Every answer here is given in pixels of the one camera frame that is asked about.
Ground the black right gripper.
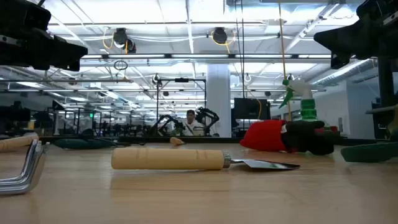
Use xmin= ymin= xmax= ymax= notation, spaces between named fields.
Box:
xmin=313 ymin=0 xmax=398 ymax=70

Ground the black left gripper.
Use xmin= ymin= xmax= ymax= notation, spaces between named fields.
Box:
xmin=0 ymin=27 xmax=88 ymax=72

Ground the green white spray bottle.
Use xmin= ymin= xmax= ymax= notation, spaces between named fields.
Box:
xmin=279 ymin=77 xmax=331 ymax=129

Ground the red black gardening glove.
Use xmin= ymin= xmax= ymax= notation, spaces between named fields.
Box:
xmin=239 ymin=119 xmax=340 ymax=156

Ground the chrome pronged hand rake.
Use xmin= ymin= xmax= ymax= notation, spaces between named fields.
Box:
xmin=0 ymin=139 xmax=50 ymax=196

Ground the wooden handled steel trowel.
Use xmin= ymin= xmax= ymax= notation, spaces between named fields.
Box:
xmin=111 ymin=147 xmax=301 ymax=171

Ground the black monitor stand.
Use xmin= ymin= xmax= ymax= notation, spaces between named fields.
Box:
xmin=377 ymin=55 xmax=398 ymax=108

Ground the grey side desk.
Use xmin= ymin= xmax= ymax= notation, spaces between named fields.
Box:
xmin=365 ymin=105 xmax=398 ymax=140

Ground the red chair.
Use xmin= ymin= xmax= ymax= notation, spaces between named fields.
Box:
xmin=313 ymin=125 xmax=339 ymax=134

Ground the black background monitor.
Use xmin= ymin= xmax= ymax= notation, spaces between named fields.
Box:
xmin=233 ymin=97 xmax=271 ymax=121

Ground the white building column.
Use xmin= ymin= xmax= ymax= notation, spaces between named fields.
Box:
xmin=206 ymin=63 xmax=232 ymax=138

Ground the person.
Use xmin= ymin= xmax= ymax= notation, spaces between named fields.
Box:
xmin=182 ymin=109 xmax=205 ymax=137

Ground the silver ventilation duct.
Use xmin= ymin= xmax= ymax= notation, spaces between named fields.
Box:
xmin=312 ymin=58 xmax=379 ymax=87

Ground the black hanging cable loop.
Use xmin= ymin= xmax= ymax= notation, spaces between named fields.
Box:
xmin=113 ymin=59 xmax=129 ymax=71

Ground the black ceiling cord reel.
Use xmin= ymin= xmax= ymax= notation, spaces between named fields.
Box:
xmin=212 ymin=27 xmax=229 ymax=45
xmin=112 ymin=27 xmax=137 ymax=54

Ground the black table frame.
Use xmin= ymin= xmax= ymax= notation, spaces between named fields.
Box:
xmin=39 ymin=135 xmax=398 ymax=147

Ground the black background gantry frame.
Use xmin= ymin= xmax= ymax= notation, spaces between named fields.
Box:
xmin=156 ymin=77 xmax=207 ymax=138

